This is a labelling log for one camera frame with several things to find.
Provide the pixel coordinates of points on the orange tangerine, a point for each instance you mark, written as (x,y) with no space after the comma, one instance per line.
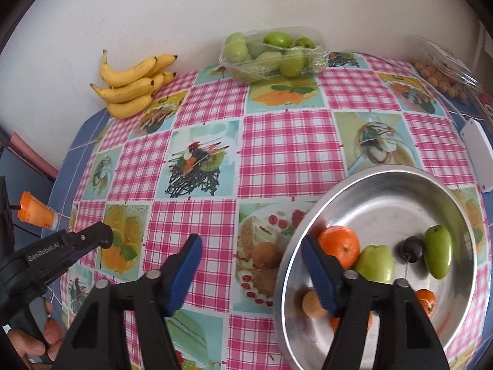
(339,244)
(425,300)
(334,323)

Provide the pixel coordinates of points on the black plum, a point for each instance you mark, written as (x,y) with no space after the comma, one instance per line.
(411,247)

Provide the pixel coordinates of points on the clear plastic clamshell container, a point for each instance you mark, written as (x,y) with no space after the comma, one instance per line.
(450,59)

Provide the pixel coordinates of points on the clear plastic wrapped tray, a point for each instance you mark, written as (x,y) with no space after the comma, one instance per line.
(246,73)

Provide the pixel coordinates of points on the round metal bowl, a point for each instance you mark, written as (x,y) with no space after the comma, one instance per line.
(385,200)

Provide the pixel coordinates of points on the yellow banana bunch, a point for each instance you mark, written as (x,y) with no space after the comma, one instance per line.
(127,84)

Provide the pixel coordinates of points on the green jujube fruit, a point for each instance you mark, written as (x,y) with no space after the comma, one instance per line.
(439,250)
(375,264)

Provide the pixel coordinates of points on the single brown longan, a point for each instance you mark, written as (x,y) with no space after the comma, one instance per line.
(312,305)

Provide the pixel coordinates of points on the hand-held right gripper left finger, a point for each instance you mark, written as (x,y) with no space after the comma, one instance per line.
(188,269)

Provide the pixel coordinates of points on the person's left hand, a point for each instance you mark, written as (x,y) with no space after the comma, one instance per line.
(54,335)

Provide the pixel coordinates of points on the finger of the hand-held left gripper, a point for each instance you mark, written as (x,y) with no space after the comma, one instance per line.
(96,235)

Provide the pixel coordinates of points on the white plastic box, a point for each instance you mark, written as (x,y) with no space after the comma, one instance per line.
(479,150)

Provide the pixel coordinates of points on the pink checked printed tablecloth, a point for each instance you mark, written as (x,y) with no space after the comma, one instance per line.
(289,142)

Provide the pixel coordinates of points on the pink tube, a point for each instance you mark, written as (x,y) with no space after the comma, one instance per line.
(32,156)

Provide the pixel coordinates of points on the heap of green jujubes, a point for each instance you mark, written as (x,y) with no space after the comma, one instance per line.
(289,63)

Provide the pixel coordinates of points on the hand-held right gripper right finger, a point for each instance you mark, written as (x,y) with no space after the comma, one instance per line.
(321,273)

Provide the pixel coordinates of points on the pile of brown longans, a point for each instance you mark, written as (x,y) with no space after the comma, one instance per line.
(435,77)

